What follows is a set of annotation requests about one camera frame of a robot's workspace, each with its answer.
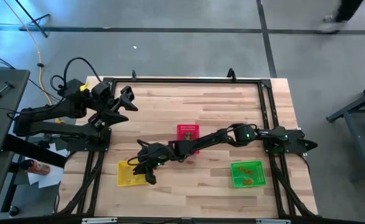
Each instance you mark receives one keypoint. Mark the black metal bar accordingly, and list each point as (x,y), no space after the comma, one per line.
(33,151)

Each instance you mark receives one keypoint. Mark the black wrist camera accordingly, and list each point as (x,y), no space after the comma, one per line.
(101,91)
(146,152)

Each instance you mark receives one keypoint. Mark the black round caster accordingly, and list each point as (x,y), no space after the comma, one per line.
(13,211)

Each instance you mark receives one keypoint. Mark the black tripod legs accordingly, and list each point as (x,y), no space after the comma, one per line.
(40,30)

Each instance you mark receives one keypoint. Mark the red plastic basket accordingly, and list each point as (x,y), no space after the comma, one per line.
(187,128)

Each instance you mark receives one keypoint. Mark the grey metal cart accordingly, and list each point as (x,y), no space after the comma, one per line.
(355,140)

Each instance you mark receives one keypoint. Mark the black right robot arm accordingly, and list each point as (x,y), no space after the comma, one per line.
(220,138)

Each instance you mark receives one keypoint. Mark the orange bottle with black cap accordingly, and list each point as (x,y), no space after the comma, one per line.
(39,168)

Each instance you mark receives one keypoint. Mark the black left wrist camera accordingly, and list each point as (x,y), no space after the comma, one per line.
(101,91)

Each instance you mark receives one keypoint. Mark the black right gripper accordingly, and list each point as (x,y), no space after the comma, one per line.
(156,155)

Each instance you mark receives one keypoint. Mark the white metal hinge plate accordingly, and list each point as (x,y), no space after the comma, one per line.
(273,221)
(98,220)

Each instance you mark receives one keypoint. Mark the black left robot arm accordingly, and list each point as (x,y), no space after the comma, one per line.
(45,118)

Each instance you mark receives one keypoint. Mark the person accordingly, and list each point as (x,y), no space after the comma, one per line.
(346,11)

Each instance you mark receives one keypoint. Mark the yellow plastic basket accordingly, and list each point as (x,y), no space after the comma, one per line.
(125,182)

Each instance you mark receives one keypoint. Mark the white paper sheets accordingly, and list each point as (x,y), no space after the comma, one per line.
(50,179)

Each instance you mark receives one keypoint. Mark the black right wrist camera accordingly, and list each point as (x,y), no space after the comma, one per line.
(146,152)

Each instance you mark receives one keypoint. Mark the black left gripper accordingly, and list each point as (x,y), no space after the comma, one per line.
(106,107)

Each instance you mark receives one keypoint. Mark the dark grey side table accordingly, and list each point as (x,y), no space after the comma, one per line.
(5,93)

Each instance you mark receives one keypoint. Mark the black aluminium table frame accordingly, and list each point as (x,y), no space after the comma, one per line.
(201,81)

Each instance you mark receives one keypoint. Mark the green plastic basket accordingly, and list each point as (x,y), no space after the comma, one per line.
(258,165)

